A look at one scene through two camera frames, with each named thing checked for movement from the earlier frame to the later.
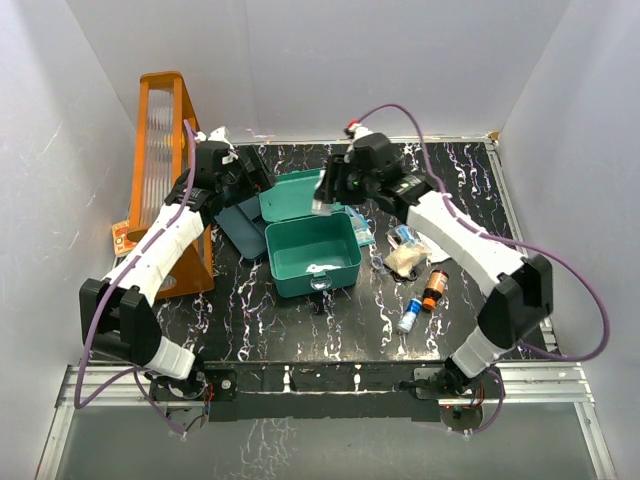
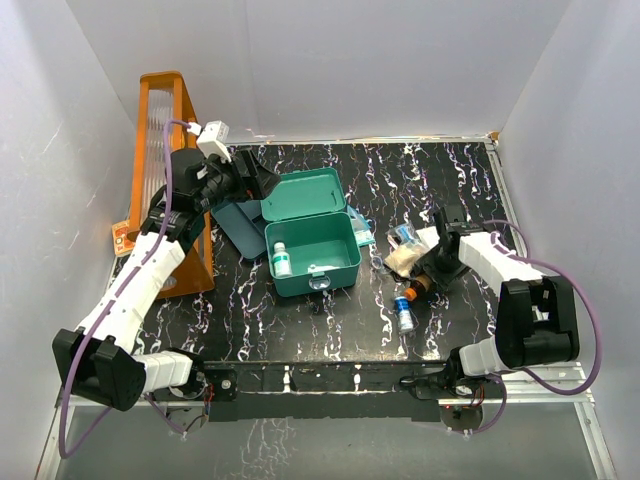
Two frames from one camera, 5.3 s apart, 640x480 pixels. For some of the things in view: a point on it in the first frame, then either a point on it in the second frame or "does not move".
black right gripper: x=326 y=191 → x=441 y=280
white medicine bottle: x=320 y=209 → x=282 y=261
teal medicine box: x=308 y=251 does not move
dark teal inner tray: x=244 y=225 does not move
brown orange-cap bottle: x=436 y=286 → x=422 y=284
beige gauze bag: x=403 y=258 does not move
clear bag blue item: x=403 y=233 does not move
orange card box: x=121 y=242 does not move
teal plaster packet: x=364 y=233 does not move
